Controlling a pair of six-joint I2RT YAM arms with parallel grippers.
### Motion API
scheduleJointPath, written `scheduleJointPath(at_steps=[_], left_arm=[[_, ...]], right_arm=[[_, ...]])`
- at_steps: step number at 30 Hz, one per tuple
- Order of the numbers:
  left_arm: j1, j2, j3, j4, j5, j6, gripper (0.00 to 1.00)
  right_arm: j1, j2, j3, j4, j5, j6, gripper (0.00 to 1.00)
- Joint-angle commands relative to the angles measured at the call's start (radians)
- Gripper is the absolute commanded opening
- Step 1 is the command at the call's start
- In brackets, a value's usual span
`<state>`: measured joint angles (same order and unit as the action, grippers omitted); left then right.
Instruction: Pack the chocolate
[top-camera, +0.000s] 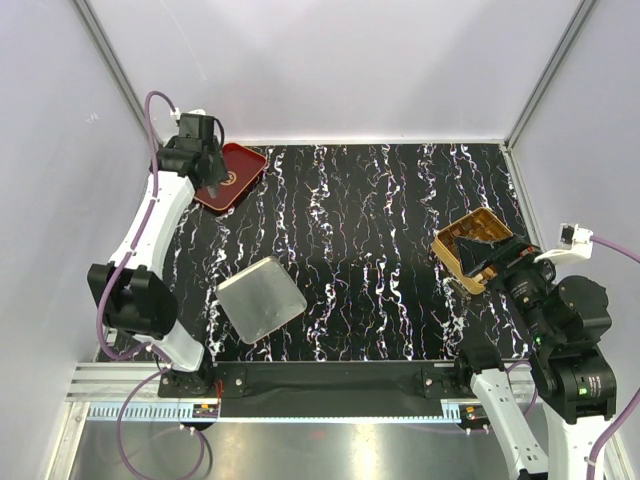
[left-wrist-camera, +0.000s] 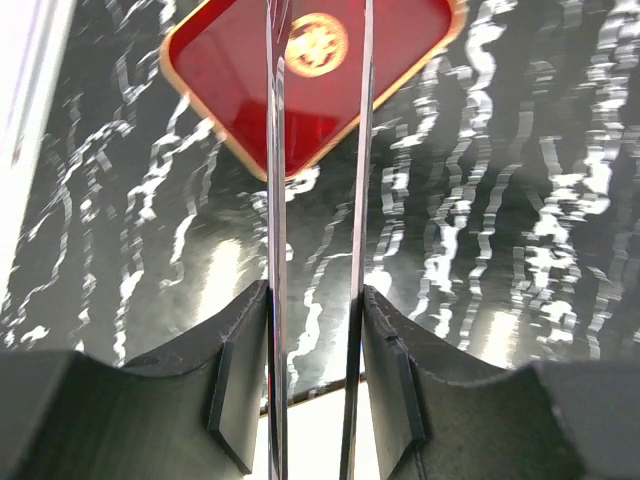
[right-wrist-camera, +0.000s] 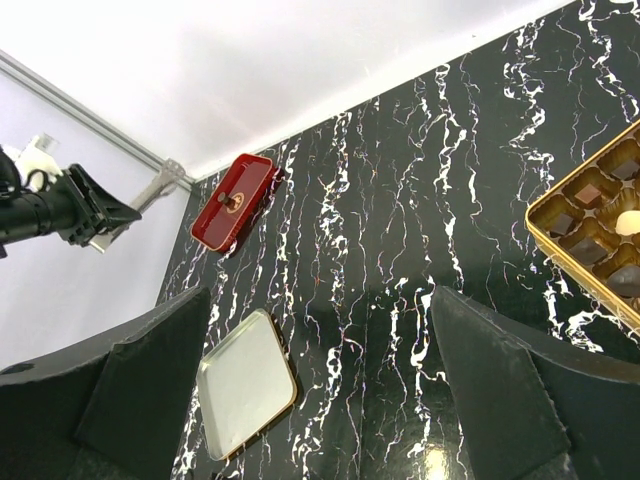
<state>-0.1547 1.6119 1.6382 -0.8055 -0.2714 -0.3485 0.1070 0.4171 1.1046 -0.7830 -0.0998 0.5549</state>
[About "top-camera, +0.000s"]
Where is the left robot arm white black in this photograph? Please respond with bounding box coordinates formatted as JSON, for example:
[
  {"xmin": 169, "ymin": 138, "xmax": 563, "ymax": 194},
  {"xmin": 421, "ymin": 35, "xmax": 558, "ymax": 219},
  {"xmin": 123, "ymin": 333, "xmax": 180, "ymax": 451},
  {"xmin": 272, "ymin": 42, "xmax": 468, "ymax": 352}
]
[{"xmin": 87, "ymin": 110, "xmax": 227, "ymax": 396}]

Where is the right aluminium corner post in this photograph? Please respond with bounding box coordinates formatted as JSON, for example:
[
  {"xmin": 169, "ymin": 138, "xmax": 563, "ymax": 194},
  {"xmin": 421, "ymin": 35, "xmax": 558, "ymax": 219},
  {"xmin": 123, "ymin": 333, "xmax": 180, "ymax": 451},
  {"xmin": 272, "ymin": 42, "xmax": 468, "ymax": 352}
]
[{"xmin": 504, "ymin": 0, "xmax": 599, "ymax": 150}]

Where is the aluminium corner post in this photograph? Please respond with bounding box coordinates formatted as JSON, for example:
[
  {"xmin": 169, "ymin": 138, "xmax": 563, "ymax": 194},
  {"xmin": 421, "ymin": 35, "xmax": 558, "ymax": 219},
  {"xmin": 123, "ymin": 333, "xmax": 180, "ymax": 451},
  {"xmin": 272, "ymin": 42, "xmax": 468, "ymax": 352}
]
[
  {"xmin": 504, "ymin": 0, "xmax": 599, "ymax": 150},
  {"xmin": 70, "ymin": 0, "xmax": 147, "ymax": 138}
]

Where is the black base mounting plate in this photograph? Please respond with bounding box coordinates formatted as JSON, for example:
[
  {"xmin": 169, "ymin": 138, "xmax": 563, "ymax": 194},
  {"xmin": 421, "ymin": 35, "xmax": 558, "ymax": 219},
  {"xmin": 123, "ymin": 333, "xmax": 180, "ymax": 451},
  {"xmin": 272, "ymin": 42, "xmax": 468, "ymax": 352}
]
[{"xmin": 158, "ymin": 360, "xmax": 494, "ymax": 420}]

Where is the silver square tin lid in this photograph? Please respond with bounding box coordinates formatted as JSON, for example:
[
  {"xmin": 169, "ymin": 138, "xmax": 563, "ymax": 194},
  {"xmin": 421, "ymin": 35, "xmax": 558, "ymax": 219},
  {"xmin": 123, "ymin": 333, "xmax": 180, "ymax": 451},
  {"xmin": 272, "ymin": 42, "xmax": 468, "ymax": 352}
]
[{"xmin": 215, "ymin": 256, "xmax": 307, "ymax": 345}]

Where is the red lacquer tray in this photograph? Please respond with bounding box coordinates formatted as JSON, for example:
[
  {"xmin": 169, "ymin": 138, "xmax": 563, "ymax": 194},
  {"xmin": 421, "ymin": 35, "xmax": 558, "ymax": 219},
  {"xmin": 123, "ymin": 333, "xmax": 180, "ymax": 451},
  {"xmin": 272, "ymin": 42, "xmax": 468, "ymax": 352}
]
[{"xmin": 194, "ymin": 143, "xmax": 267, "ymax": 215}]

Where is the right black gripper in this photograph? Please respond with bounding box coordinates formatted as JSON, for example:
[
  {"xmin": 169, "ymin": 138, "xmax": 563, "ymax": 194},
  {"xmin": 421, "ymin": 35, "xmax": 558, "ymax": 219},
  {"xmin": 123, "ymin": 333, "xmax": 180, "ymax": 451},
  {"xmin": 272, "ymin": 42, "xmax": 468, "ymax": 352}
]
[{"xmin": 453, "ymin": 231, "xmax": 561, "ymax": 346}]

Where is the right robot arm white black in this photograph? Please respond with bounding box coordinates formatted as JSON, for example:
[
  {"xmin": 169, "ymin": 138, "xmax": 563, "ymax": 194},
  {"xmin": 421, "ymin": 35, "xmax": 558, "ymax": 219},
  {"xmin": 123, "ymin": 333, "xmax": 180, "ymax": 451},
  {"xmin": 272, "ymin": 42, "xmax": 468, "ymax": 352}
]
[{"xmin": 454, "ymin": 225, "xmax": 617, "ymax": 479}]

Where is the aluminium frame rail front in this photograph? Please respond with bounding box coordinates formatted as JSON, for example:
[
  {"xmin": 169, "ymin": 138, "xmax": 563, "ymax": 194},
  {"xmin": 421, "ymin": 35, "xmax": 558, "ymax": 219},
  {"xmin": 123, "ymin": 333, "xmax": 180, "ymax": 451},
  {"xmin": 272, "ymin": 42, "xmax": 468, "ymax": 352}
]
[{"xmin": 87, "ymin": 400, "xmax": 462, "ymax": 425}]

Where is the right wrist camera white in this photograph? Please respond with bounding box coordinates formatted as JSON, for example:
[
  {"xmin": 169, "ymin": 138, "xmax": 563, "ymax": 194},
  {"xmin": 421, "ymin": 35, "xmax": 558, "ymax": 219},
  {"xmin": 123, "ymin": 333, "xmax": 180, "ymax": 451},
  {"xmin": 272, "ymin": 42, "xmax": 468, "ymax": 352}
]
[{"xmin": 534, "ymin": 223, "xmax": 594, "ymax": 266}]

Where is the left aluminium corner post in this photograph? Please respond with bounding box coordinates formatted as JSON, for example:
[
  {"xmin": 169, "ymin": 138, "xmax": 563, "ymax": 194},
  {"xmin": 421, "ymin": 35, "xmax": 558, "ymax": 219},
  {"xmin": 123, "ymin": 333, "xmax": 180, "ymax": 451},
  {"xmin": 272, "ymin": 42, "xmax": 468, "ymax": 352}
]
[{"xmin": 70, "ymin": 0, "xmax": 147, "ymax": 138}]

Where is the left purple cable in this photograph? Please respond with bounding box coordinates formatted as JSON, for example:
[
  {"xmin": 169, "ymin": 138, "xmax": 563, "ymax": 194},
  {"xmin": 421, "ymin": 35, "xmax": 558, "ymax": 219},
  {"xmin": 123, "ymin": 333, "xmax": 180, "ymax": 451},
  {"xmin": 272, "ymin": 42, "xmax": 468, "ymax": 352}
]
[{"xmin": 94, "ymin": 89, "xmax": 214, "ymax": 479}]

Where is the gold chocolate box tray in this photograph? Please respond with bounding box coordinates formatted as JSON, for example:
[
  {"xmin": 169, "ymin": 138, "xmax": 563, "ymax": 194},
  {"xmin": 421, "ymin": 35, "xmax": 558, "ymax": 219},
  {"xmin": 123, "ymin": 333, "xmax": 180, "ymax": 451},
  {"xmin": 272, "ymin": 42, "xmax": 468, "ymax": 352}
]
[{"xmin": 432, "ymin": 207, "xmax": 513, "ymax": 296}]

